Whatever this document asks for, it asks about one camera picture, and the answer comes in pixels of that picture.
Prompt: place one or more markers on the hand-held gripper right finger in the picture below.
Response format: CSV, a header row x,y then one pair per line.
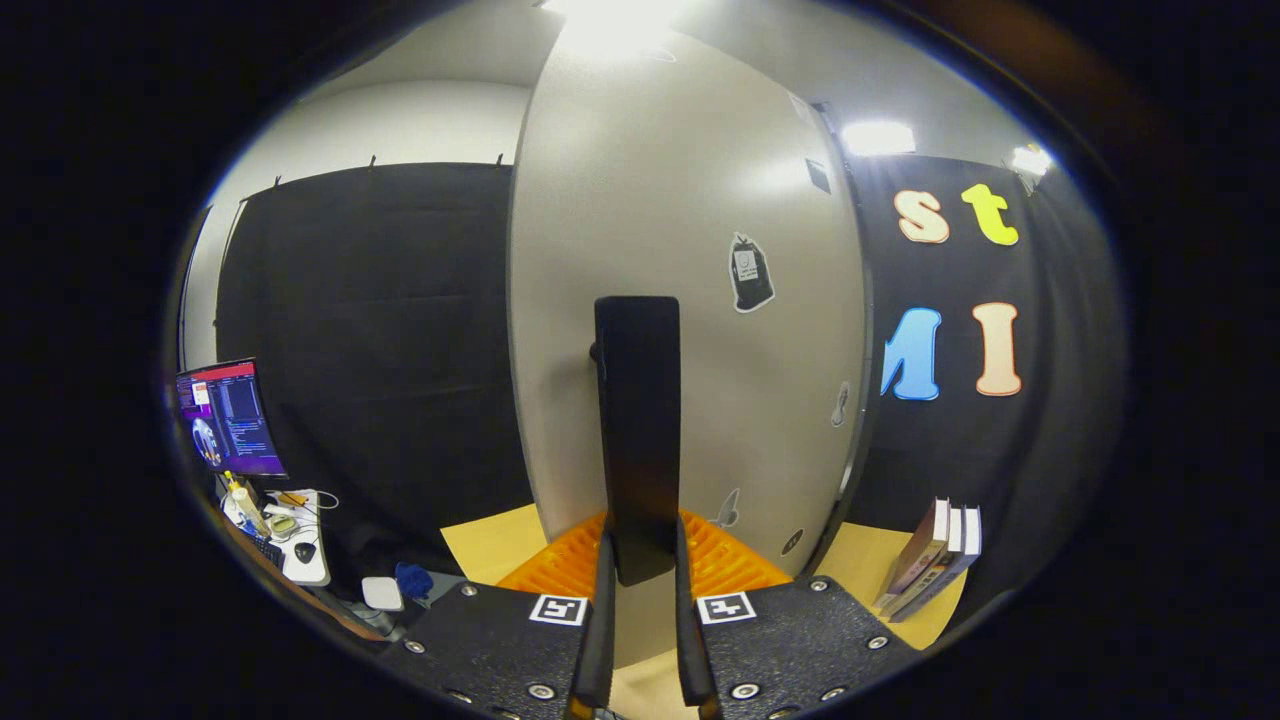
x,y
690,640

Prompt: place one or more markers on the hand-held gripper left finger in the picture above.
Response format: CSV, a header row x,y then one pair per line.
x,y
598,640

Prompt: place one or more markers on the beige cabinet door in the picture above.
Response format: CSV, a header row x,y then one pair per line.
x,y
600,200

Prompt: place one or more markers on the blue cloth object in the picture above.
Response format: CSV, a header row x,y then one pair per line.
x,y
414,580

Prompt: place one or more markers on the small white box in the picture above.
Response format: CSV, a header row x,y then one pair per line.
x,y
382,594

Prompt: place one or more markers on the white desk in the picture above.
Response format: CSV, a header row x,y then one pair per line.
x,y
312,572

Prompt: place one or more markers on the dark blue cover book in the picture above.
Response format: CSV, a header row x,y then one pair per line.
x,y
972,535

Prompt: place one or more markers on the black computer mouse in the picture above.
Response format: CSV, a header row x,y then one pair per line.
x,y
304,552

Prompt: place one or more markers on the black keyboard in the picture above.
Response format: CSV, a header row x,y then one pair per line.
x,y
268,551

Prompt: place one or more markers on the bottle with yellow cap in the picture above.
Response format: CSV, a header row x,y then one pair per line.
x,y
248,505

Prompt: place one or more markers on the computer monitor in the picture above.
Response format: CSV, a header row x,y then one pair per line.
x,y
230,420

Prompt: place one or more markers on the ceiling light panel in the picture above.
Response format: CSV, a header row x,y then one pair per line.
x,y
878,138
1032,160
615,20

